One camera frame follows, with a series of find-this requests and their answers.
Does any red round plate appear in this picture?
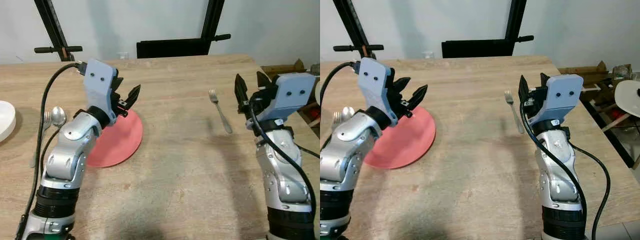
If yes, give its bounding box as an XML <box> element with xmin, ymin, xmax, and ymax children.
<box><xmin>363</xmin><ymin>105</ymin><xmax>437</xmax><ymax>170</ymax></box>
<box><xmin>87</xmin><ymin>107</ymin><xmax>145</xmax><ymax>169</ymax></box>

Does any silver metal spoon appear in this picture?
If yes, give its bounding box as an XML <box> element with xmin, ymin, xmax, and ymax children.
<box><xmin>340</xmin><ymin>105</ymin><xmax>356</xmax><ymax>125</ymax></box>
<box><xmin>31</xmin><ymin>106</ymin><xmax>68</xmax><ymax>169</ymax></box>

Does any white round chair seat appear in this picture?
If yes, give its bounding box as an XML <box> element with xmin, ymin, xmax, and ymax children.
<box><xmin>613</xmin><ymin>79</ymin><xmax>640</xmax><ymax>120</ymax></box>

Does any white round plate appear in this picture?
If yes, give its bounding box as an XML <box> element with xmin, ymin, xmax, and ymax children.
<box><xmin>0</xmin><ymin>100</ymin><xmax>17</xmax><ymax>144</ymax></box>

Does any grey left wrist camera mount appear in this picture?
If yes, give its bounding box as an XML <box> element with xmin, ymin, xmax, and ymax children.
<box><xmin>358</xmin><ymin>56</ymin><xmax>396</xmax><ymax>124</ymax></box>
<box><xmin>82</xmin><ymin>59</ymin><xmax>120</xmax><ymax>126</ymax></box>

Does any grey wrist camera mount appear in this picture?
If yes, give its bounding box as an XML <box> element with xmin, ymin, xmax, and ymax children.
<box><xmin>272</xmin><ymin>72</ymin><xmax>317</xmax><ymax>124</ymax></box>
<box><xmin>545</xmin><ymin>73</ymin><xmax>585</xmax><ymax>126</ymax></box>
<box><xmin>358</xmin><ymin>56</ymin><xmax>396</xmax><ymax>124</ymax></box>
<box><xmin>82</xmin><ymin>59</ymin><xmax>120</xmax><ymax>126</ymax></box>

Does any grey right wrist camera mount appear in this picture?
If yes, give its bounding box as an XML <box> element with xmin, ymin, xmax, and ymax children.
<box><xmin>545</xmin><ymin>73</ymin><xmax>585</xmax><ymax>126</ymax></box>
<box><xmin>272</xmin><ymin>72</ymin><xmax>317</xmax><ymax>124</ymax></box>

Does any black metal frame post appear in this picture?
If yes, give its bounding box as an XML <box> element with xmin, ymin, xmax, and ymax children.
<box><xmin>136</xmin><ymin>0</ymin><xmax>232</xmax><ymax>60</ymax></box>
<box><xmin>441</xmin><ymin>0</ymin><xmax>535</xmax><ymax>59</ymax></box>
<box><xmin>33</xmin><ymin>0</ymin><xmax>84</xmax><ymax>63</ymax></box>
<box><xmin>333</xmin><ymin>0</ymin><xmax>385</xmax><ymax>58</ymax></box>

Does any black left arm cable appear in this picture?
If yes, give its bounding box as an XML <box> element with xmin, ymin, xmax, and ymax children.
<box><xmin>15</xmin><ymin>62</ymin><xmax>84</xmax><ymax>238</ymax></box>
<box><xmin>320</xmin><ymin>60</ymin><xmax>362</xmax><ymax>101</ymax></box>

